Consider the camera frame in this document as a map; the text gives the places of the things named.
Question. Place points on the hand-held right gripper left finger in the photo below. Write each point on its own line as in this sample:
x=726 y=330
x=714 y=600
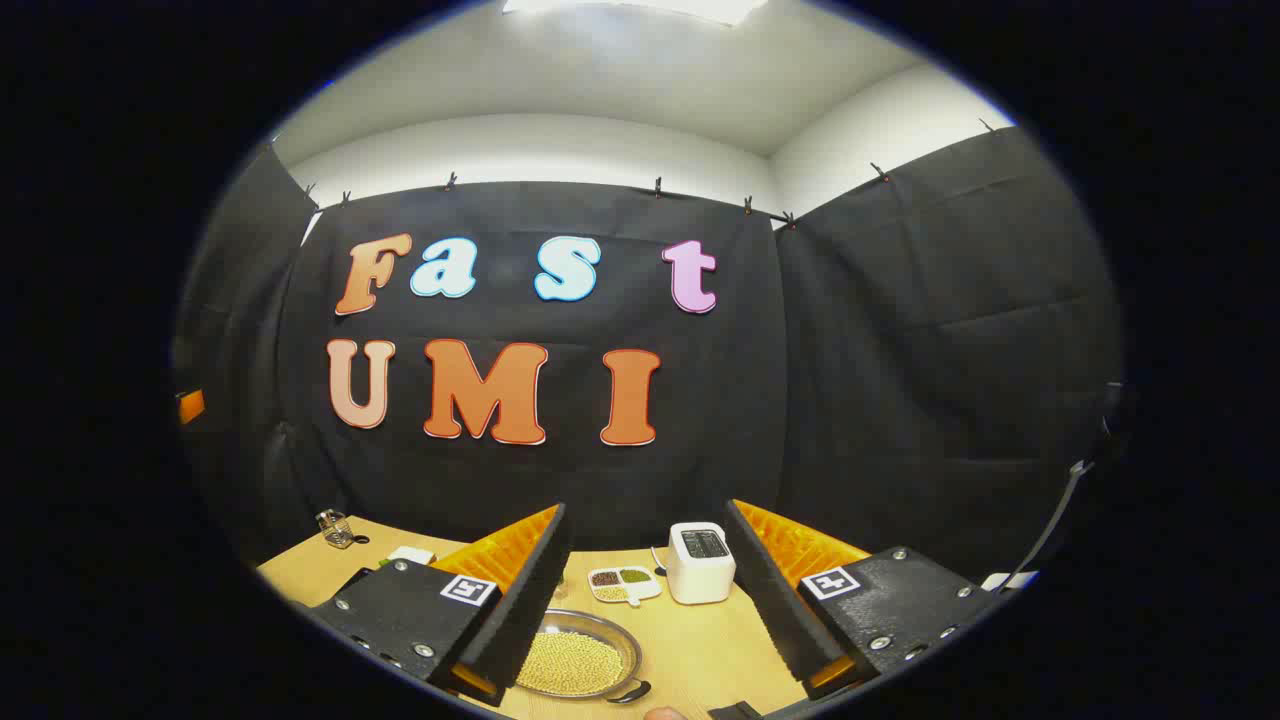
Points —
x=530 y=610

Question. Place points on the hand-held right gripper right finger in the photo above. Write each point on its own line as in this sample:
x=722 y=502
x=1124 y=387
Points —
x=775 y=610

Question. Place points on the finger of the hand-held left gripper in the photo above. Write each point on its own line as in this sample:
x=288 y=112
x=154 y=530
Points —
x=191 y=406

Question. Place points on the steel pot with soybeans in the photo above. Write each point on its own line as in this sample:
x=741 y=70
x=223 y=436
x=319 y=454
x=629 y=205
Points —
x=580 y=662

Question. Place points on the white toaster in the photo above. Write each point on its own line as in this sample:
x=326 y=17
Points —
x=700 y=575

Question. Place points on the white divided bean plate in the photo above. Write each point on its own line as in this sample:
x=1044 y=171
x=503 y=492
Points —
x=625 y=585

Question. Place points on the sandwich on white plate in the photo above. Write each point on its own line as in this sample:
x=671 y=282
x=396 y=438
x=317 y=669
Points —
x=412 y=555

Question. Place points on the black backdrop cloth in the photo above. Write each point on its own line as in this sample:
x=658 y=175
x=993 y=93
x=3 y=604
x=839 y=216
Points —
x=860 y=400

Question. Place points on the ceiling light panel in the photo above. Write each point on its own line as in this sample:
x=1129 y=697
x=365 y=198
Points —
x=630 y=8

